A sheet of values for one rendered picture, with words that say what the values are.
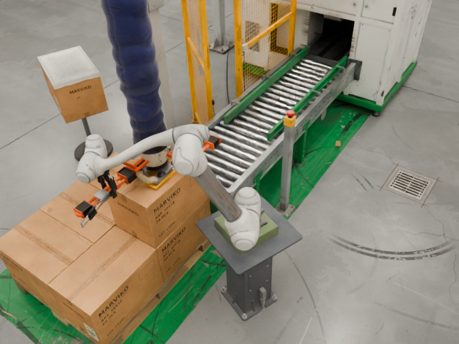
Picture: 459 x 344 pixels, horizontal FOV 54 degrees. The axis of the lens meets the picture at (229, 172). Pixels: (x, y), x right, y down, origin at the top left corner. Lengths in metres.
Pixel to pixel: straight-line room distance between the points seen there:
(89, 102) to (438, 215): 3.24
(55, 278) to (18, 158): 2.25
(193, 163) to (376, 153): 2.91
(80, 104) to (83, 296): 1.89
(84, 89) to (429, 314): 3.30
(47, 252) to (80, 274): 0.33
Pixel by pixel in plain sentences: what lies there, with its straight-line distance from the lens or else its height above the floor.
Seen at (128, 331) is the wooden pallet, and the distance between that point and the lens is 3.42.
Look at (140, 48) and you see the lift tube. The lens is 2.48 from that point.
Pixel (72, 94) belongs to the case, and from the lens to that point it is 4.19.
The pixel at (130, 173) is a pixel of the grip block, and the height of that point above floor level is 1.10.
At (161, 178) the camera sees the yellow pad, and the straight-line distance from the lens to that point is 2.95.
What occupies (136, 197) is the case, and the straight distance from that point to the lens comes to 2.90.
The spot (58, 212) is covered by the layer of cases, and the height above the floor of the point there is 0.54.
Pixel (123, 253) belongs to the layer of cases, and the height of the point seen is 0.54.
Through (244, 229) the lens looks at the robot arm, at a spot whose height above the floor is 1.06.
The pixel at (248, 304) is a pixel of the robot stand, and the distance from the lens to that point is 3.33.
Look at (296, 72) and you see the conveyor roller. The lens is 4.90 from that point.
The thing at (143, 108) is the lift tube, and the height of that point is 1.50.
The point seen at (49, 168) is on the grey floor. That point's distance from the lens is 4.88.
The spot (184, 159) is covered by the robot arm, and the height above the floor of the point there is 1.56.
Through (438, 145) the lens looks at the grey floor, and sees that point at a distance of 5.09.
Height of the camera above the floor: 2.94
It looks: 42 degrees down
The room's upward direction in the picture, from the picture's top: 3 degrees counter-clockwise
